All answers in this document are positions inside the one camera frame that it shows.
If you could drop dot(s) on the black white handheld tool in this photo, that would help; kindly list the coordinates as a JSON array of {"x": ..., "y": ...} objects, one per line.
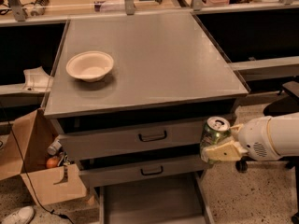
[{"x": 39, "y": 7}]

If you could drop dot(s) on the brown cardboard box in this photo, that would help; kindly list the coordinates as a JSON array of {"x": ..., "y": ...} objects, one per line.
[{"x": 25, "y": 154}]

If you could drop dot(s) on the grey top drawer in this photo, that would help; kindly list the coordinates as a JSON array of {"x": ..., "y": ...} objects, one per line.
[{"x": 132, "y": 139}]

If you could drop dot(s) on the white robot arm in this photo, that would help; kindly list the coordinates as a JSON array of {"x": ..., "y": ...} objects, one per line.
[{"x": 262, "y": 139}]

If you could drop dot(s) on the white plastic bracket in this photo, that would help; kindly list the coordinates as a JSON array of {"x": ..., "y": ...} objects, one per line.
[{"x": 37, "y": 80}]

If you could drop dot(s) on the grey drawer cabinet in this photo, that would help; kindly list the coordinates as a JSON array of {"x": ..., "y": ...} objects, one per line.
[{"x": 165, "y": 68}]

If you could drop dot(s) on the green soda can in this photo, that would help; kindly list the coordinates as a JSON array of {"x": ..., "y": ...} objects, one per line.
[{"x": 215, "y": 130}]

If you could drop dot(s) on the grey drawer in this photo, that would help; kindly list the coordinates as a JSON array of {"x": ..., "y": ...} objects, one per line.
[
  {"x": 132, "y": 139},
  {"x": 98, "y": 172},
  {"x": 175, "y": 199}
]

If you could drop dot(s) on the grey bottom drawer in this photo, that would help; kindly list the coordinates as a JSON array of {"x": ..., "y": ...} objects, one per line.
[{"x": 175, "y": 199}]

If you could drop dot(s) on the white paper bowl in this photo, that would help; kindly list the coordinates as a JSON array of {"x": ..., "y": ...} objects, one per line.
[{"x": 90, "y": 66}]

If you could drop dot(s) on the white bottle in box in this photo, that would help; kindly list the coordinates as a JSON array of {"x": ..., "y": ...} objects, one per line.
[{"x": 54, "y": 148}]

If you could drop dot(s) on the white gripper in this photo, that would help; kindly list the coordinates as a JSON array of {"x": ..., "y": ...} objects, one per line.
[{"x": 253, "y": 137}]

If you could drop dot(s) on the grey middle drawer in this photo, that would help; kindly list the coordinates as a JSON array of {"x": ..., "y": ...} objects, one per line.
[{"x": 98, "y": 172}]

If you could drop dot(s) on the white sneaker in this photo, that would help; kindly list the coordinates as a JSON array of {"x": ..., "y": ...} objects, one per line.
[{"x": 21, "y": 216}]

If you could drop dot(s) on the black office chair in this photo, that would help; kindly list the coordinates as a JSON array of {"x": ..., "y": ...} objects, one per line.
[{"x": 286, "y": 100}]

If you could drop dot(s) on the orange fruit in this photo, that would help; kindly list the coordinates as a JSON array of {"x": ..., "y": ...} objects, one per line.
[{"x": 52, "y": 162}]

